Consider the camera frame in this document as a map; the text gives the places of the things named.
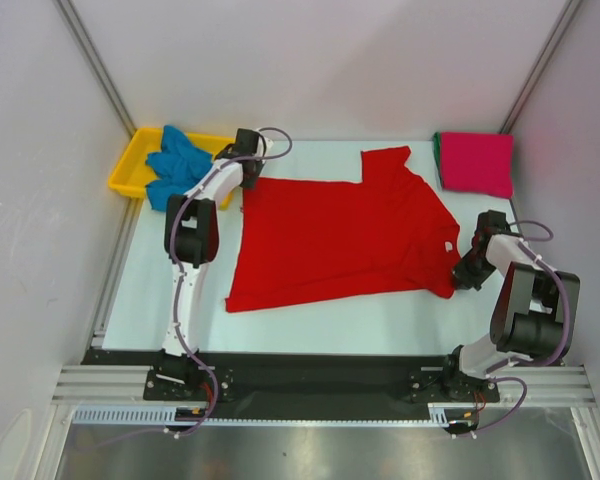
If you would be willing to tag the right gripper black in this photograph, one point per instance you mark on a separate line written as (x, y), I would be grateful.
(461, 274)

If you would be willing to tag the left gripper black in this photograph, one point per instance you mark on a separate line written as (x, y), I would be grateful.
(257, 164)

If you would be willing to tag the red t shirt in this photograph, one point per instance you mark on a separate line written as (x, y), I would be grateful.
(310, 241)

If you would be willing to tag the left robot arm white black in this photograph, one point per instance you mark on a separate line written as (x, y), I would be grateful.
(191, 241)

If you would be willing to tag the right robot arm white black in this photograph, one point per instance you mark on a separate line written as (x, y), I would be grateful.
(534, 315)

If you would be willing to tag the blue t shirt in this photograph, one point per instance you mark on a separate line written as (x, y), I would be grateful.
(179, 165)

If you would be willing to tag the folded magenta t shirt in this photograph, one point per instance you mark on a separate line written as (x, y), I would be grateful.
(479, 163)

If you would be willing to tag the yellow plastic tray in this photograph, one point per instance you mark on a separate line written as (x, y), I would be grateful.
(131, 174)

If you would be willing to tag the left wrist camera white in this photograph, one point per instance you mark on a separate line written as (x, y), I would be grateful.
(266, 145)

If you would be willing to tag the aluminium frame rail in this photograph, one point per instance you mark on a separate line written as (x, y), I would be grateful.
(545, 386)

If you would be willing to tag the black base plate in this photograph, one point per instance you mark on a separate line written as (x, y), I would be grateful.
(302, 387)

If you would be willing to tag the grey slotted cable duct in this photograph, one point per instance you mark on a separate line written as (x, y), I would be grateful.
(436, 415)

